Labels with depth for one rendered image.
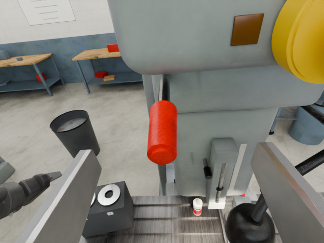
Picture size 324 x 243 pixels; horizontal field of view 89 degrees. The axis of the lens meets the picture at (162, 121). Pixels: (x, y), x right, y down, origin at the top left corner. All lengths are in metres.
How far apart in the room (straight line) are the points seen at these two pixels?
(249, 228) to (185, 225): 0.57
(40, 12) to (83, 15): 0.99
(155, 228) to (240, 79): 0.75
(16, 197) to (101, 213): 0.29
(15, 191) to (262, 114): 0.63
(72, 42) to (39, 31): 0.78
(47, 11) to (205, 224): 5.20
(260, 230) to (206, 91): 0.22
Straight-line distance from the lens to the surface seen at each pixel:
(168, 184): 1.02
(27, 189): 0.66
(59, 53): 5.49
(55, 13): 5.25
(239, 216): 0.33
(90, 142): 2.49
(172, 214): 0.89
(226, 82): 0.24
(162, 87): 0.18
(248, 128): 0.35
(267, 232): 0.33
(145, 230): 0.88
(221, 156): 0.33
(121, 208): 0.73
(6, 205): 0.62
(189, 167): 0.40
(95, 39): 4.94
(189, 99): 0.24
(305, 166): 0.29
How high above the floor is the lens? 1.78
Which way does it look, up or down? 37 degrees down
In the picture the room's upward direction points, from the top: 7 degrees counter-clockwise
